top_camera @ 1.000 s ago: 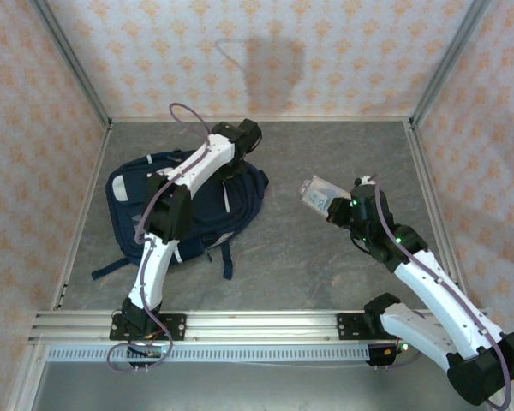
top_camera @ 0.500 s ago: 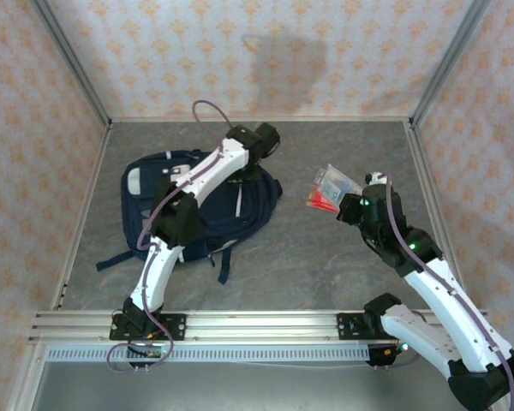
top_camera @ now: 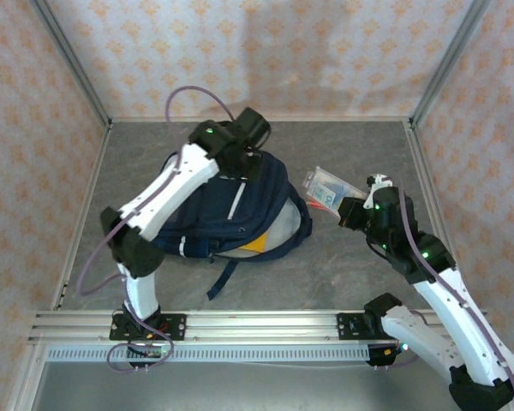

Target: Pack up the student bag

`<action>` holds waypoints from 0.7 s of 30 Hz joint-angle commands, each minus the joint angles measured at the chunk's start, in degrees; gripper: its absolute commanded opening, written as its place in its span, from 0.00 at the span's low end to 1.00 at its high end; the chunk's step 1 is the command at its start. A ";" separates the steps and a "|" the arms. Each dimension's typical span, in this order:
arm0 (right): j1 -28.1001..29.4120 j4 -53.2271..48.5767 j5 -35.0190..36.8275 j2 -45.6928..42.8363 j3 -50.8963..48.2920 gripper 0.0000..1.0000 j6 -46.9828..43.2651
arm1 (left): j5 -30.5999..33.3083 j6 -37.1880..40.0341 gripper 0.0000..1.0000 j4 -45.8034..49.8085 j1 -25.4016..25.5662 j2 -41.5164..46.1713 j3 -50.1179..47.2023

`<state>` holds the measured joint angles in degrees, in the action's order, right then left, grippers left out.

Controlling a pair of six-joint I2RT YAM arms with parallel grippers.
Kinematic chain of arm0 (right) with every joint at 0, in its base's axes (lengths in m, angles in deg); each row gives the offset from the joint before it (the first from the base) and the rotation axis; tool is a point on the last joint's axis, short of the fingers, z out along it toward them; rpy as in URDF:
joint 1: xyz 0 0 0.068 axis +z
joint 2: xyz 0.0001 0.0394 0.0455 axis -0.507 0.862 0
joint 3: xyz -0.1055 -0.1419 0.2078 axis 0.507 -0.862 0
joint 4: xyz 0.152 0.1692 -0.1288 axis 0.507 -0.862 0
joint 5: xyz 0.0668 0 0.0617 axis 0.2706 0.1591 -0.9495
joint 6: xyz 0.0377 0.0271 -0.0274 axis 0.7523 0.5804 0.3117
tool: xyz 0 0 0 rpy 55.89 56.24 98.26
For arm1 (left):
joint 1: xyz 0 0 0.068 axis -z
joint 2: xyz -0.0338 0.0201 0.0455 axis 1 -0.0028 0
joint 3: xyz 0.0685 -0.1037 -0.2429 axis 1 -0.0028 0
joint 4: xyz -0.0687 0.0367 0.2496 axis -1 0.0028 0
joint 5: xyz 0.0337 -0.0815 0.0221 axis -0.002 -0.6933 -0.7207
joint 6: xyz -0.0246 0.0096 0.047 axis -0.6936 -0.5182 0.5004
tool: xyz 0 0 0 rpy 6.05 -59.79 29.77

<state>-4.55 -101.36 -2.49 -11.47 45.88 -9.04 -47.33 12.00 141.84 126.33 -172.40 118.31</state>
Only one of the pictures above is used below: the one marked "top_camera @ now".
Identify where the clear pen pack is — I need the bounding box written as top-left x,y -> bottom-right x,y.
302,166 -> 369,217

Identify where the navy blue backpack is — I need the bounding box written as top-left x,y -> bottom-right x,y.
153,152 -> 314,301

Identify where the yellow illustrated book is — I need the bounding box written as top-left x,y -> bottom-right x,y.
239,233 -> 269,253

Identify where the black controller board with led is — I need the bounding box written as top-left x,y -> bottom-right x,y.
126,342 -> 173,370
366,340 -> 416,370

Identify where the aluminium base beam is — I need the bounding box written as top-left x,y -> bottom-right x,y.
27,311 -> 496,343

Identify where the grey metal panel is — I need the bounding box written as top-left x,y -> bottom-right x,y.
29,361 -> 455,411

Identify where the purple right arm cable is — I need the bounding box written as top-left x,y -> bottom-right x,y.
385,186 -> 514,411

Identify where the aluminium table edge rail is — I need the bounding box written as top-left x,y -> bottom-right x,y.
405,120 -> 472,310
50,122 -> 113,310
109,115 -> 415,125

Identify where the white slotted cable duct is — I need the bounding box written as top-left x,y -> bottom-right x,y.
46,345 -> 372,363

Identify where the aluminium frame post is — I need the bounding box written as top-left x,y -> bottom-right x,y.
29,0 -> 112,125
410,0 -> 493,123

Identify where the aluminium frame leg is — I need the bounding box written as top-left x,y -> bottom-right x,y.
6,342 -> 48,411

